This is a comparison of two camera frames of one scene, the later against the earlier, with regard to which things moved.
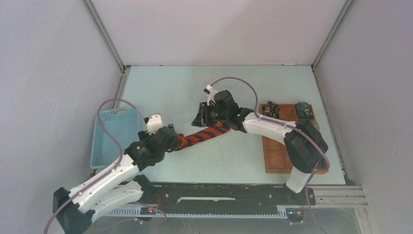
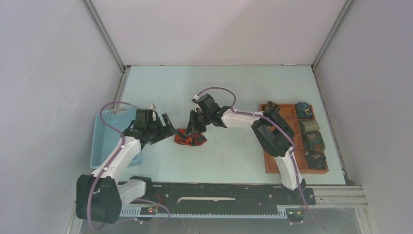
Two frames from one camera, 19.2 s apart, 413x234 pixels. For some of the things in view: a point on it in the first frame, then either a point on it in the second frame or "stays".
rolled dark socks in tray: [304, 110] stays
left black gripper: [144, 136] → [166, 130]
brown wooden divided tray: [276, 160] stays
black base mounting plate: [238, 195] stays
